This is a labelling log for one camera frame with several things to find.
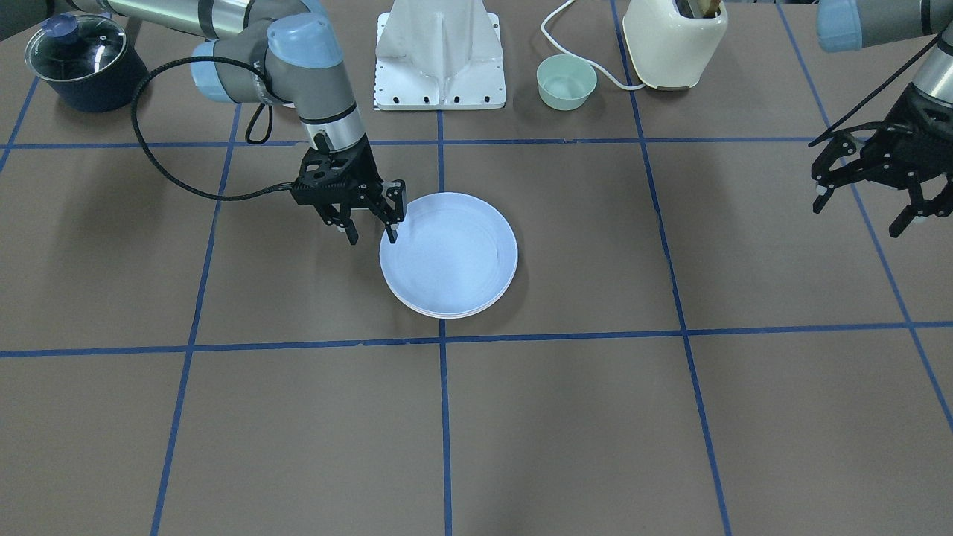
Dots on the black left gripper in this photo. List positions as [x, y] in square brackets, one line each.
[922, 123]

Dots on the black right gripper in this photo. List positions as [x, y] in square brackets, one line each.
[367, 173]

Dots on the blue plate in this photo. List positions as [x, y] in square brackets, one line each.
[452, 235]

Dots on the pink plate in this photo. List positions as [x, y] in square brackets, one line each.
[446, 294]

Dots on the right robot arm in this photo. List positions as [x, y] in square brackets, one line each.
[277, 53]

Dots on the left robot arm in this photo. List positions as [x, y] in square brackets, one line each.
[852, 25]

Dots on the cream plate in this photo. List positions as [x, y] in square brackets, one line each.
[445, 315]

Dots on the green bowl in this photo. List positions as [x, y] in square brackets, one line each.
[565, 82]

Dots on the toast slice in toaster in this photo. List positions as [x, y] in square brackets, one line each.
[701, 9]

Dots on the dark blue pot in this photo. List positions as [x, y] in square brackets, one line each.
[88, 60]

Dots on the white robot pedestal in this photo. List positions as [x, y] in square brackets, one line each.
[439, 56]

